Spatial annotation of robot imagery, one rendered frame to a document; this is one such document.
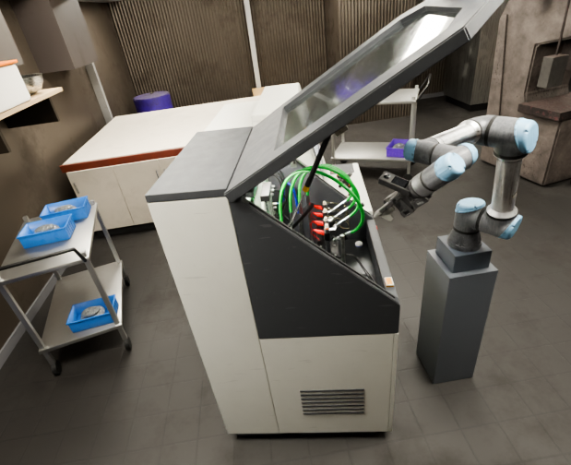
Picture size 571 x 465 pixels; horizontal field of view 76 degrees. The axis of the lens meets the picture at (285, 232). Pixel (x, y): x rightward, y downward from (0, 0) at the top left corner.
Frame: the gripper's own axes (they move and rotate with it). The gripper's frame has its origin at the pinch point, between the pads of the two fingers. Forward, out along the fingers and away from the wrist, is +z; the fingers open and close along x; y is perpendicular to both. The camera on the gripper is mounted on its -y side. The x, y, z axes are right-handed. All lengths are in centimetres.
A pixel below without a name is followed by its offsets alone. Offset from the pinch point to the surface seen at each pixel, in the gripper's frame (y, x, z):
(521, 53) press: 41, 352, 78
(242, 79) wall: -260, 391, 436
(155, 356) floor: -23, -75, 184
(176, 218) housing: -50, -49, 19
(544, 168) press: 141, 298, 114
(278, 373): 23, -54, 67
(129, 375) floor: -27, -94, 182
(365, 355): 43, -29, 42
